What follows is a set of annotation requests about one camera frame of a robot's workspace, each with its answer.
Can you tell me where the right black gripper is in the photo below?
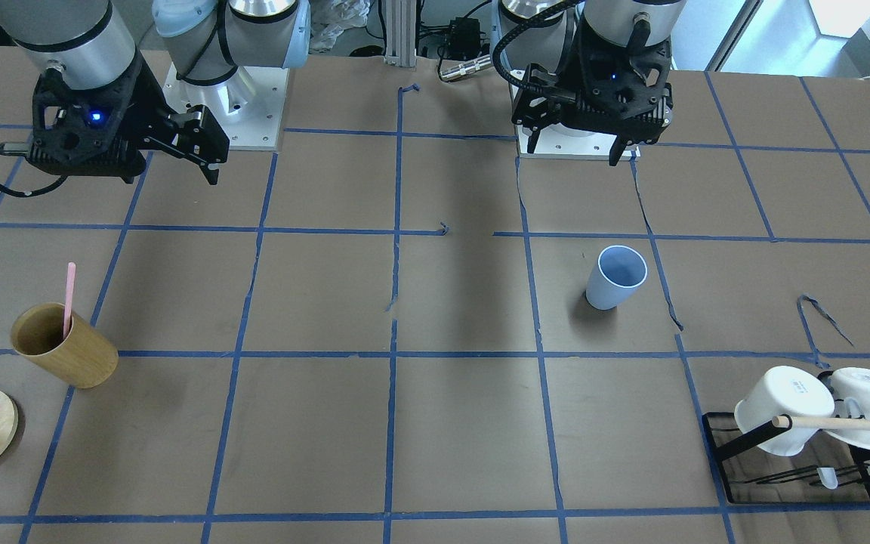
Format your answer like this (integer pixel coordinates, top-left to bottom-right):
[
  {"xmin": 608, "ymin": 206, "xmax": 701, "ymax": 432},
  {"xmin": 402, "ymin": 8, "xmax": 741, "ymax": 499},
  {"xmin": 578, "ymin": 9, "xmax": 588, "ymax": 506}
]
[{"xmin": 27, "ymin": 51, "xmax": 230, "ymax": 186}]

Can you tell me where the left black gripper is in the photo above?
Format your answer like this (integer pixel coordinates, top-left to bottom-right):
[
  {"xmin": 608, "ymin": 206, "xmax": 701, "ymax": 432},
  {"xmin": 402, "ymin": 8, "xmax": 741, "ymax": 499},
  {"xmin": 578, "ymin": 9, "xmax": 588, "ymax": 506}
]
[{"xmin": 512, "ymin": 21, "xmax": 672, "ymax": 166}]

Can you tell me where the light blue plastic cup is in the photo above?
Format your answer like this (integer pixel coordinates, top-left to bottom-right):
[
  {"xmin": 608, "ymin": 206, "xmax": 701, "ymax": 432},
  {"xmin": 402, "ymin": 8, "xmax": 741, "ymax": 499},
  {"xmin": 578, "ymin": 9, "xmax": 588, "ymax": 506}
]
[{"xmin": 585, "ymin": 245, "xmax": 648, "ymax": 311}]

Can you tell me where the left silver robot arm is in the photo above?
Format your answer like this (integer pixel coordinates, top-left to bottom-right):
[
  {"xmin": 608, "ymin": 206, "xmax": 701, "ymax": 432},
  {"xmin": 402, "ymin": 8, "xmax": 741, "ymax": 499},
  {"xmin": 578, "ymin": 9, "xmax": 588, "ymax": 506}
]
[{"xmin": 491, "ymin": 1, "xmax": 686, "ymax": 165}]

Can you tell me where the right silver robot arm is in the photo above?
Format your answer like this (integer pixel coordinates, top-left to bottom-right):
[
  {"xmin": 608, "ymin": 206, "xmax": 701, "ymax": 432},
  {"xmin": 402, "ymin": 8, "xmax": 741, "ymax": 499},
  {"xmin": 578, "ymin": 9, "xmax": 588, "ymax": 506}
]
[{"xmin": 0, "ymin": 1, "xmax": 311, "ymax": 199}]

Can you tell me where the bamboo wooden cup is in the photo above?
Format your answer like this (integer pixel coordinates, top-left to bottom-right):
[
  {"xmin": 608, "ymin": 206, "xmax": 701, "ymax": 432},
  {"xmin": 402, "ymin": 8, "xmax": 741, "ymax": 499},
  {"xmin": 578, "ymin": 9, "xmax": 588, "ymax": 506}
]
[{"xmin": 10, "ymin": 303, "xmax": 119, "ymax": 389}]

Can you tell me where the black power adapter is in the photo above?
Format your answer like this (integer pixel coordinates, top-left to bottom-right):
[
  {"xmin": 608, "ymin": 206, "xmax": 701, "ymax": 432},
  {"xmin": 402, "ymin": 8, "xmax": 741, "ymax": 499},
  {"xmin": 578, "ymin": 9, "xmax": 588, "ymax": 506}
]
[{"xmin": 443, "ymin": 17, "xmax": 483, "ymax": 61}]

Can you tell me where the wooden dowel rod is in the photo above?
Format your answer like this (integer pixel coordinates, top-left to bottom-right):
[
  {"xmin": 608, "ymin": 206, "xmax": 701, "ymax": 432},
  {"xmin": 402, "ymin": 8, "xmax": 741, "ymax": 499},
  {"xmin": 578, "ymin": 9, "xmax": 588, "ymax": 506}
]
[{"xmin": 770, "ymin": 414, "xmax": 870, "ymax": 431}]

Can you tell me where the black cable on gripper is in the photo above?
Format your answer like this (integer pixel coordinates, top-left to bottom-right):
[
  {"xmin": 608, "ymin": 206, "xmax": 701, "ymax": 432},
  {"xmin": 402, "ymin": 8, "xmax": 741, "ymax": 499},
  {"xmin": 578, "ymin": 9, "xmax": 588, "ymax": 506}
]
[{"xmin": 0, "ymin": 141, "xmax": 69, "ymax": 199}]

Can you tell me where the aluminium frame post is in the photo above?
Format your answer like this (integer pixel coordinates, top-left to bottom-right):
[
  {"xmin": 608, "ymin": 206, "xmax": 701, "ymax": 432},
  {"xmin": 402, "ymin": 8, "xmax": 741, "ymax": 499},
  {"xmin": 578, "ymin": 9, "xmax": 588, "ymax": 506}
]
[{"xmin": 379, "ymin": 0, "xmax": 420, "ymax": 70}]

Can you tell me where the black wire mug rack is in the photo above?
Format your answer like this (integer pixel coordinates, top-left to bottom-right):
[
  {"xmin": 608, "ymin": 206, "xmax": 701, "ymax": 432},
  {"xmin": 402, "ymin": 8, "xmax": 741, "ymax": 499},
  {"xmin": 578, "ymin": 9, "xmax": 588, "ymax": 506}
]
[{"xmin": 702, "ymin": 369, "xmax": 870, "ymax": 504}]

